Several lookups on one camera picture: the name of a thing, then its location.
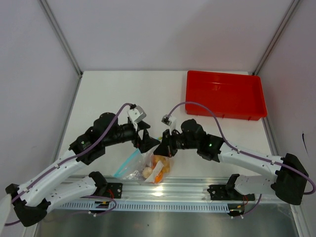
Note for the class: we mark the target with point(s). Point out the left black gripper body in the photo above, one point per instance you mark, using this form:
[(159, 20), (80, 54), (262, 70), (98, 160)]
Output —
[(125, 133)]

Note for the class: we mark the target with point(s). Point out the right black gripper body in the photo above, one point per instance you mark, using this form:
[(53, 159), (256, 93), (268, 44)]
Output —
[(177, 142)]

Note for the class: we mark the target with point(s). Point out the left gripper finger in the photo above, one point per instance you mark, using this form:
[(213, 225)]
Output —
[(147, 142), (143, 126)]

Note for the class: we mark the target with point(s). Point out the yellow food pieces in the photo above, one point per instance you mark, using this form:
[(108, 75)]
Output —
[(165, 162)]

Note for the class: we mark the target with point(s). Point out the clear zip top bag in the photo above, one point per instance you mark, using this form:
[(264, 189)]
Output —
[(132, 168)]

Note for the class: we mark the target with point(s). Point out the white garlic piece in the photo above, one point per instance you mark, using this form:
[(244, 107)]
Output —
[(147, 171)]

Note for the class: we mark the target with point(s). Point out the orange fruit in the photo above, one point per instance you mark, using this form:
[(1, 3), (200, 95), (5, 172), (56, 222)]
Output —
[(158, 178)]

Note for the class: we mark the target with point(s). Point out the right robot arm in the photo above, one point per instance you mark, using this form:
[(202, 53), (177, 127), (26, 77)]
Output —
[(284, 177)]

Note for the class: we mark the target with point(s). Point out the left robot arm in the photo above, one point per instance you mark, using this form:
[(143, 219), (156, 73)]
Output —
[(82, 152)]

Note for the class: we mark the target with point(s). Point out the red plastic tray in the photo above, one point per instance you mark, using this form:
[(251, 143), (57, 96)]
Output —
[(230, 96)]

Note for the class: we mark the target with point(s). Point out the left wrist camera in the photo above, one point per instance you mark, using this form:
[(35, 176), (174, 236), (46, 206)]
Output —
[(135, 115)]

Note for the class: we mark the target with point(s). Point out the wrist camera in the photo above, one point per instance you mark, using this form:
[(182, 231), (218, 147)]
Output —
[(170, 121), (135, 115)]

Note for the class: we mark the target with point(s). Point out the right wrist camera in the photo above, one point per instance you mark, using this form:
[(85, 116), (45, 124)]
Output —
[(170, 121)]

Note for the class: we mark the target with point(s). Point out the aluminium rail frame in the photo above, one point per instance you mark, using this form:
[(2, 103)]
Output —
[(160, 190)]

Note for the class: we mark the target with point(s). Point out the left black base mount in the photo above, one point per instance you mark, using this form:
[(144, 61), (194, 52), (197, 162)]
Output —
[(113, 190)]

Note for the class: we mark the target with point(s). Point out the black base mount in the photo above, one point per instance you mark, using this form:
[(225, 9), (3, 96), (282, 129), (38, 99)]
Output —
[(227, 193), (113, 190)]

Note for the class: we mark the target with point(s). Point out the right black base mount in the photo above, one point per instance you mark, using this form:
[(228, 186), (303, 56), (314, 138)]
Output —
[(227, 193)]

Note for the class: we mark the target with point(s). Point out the white slotted cable duct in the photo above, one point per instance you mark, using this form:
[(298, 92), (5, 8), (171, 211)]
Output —
[(204, 207)]

